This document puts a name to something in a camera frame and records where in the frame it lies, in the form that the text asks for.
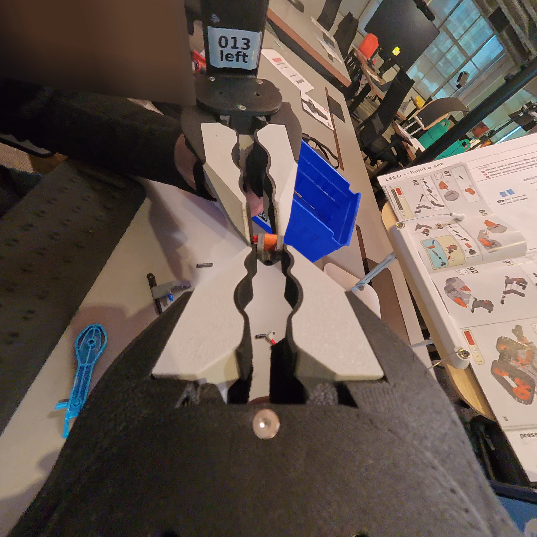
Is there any person's left forearm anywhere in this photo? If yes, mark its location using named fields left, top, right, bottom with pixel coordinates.
left=0, top=80, right=202, bottom=198

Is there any grey table with wood edge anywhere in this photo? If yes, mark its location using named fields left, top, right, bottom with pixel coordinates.
left=266, top=0, right=353, bottom=86

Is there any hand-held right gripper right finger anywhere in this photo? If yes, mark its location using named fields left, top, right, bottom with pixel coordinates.
left=272, top=244, right=385, bottom=395

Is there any paper sheet with red mark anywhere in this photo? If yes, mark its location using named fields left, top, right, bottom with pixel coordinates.
left=260, top=48, right=314, bottom=91

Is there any white booklet holder board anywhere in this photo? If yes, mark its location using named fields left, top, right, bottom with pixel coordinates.
left=389, top=220, right=472, bottom=370

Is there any translucent blue plastic tool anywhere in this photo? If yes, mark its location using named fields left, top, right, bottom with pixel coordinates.
left=55, top=322, right=109, bottom=440

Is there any blue plastic bin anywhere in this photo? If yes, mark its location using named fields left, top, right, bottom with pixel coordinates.
left=268, top=140, right=361, bottom=263

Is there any black metal post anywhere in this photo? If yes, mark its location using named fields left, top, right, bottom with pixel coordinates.
left=451, top=63, right=537, bottom=141

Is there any dark flat strip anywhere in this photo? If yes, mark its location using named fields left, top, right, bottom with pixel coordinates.
left=325, top=87, right=347, bottom=170

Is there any large black monitor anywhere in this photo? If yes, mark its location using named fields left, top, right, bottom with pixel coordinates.
left=364, top=0, right=440, bottom=70

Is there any person's left hand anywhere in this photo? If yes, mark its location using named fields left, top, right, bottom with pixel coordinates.
left=174, top=135, right=212, bottom=191

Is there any black perforated board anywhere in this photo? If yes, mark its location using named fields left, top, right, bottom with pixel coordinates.
left=0, top=159, right=147, bottom=433

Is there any black shell chair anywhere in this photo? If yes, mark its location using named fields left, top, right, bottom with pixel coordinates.
left=417, top=96, right=470, bottom=126

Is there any black office chair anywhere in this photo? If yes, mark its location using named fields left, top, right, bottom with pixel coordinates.
left=357, top=69, right=414, bottom=168
left=333, top=12, right=359, bottom=57
left=317, top=0, right=342, bottom=30

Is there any white instruction sheet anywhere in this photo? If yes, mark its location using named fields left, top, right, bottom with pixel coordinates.
left=376, top=133, right=537, bottom=483

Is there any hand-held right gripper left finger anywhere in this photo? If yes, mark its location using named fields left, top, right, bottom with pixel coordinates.
left=151, top=246, right=256, bottom=403

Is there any dark grey connector piece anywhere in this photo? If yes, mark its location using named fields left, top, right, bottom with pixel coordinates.
left=257, top=234, right=286, bottom=265

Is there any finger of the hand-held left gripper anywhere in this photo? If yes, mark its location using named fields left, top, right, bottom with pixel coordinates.
left=201, top=123, right=254, bottom=247
left=256, top=124, right=300, bottom=245

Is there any small printed booklet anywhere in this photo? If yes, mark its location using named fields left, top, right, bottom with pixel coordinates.
left=300, top=91, right=334, bottom=128

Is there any grey beam black axle assembly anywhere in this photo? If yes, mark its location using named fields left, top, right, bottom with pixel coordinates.
left=146, top=273, right=192, bottom=315

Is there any black strap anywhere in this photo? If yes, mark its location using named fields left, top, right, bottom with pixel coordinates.
left=302, top=134, right=340, bottom=168

